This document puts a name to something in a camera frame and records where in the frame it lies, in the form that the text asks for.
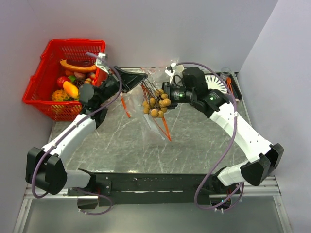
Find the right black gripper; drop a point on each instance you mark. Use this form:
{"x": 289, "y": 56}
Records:
{"x": 167, "y": 88}

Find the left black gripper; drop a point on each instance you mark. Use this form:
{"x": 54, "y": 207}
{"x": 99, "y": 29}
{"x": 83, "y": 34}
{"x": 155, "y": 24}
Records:
{"x": 130, "y": 79}

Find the brown longan bunch toy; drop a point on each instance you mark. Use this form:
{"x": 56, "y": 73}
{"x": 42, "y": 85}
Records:
{"x": 156, "y": 101}

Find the clear zip bag orange zipper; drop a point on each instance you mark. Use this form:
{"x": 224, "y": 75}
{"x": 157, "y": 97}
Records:
{"x": 161, "y": 126}

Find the orange mango toy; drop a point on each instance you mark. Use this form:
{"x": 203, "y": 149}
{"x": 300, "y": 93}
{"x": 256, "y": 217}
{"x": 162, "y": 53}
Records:
{"x": 71, "y": 89}

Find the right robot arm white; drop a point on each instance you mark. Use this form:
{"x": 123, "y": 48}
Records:
{"x": 262, "y": 157}

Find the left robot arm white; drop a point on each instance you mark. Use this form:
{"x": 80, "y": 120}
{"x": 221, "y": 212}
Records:
{"x": 45, "y": 168}

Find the crumpled clear plastic bag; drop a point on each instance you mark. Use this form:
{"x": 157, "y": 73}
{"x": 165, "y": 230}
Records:
{"x": 157, "y": 74}

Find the striped white plate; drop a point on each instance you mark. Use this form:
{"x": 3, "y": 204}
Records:
{"x": 213, "y": 83}

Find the cream ceramic mug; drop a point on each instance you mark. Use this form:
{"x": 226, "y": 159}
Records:
{"x": 178, "y": 69}

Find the clear drinking glass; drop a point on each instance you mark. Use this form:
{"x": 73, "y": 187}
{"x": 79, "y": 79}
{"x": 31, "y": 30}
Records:
{"x": 225, "y": 73}

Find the orange plastic spoon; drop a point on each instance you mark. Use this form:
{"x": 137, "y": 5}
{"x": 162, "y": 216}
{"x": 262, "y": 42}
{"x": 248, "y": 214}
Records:
{"x": 229, "y": 84}

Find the black serving tray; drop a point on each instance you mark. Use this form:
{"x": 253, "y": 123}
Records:
{"x": 236, "y": 89}

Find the dark grape bunch toy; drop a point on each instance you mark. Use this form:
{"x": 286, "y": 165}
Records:
{"x": 78, "y": 83}

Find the green leaf toy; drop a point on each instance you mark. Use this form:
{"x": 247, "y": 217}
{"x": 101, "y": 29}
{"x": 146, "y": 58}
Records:
{"x": 72, "y": 78}

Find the red apple toy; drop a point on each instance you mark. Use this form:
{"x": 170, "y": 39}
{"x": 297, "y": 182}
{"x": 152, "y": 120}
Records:
{"x": 60, "y": 81}

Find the spiky yellow fruit toy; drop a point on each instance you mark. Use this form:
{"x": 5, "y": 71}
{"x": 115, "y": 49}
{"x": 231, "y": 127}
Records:
{"x": 60, "y": 95}

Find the red plastic basket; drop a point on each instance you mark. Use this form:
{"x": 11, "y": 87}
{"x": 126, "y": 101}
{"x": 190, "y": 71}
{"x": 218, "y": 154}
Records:
{"x": 44, "y": 82}

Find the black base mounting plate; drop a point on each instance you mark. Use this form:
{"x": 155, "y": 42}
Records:
{"x": 139, "y": 188}

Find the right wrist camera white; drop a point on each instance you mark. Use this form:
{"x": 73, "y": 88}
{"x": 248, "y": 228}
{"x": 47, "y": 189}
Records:
{"x": 170, "y": 71}

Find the aluminium rail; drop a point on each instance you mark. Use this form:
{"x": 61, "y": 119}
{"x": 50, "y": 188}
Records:
{"x": 269, "y": 187}

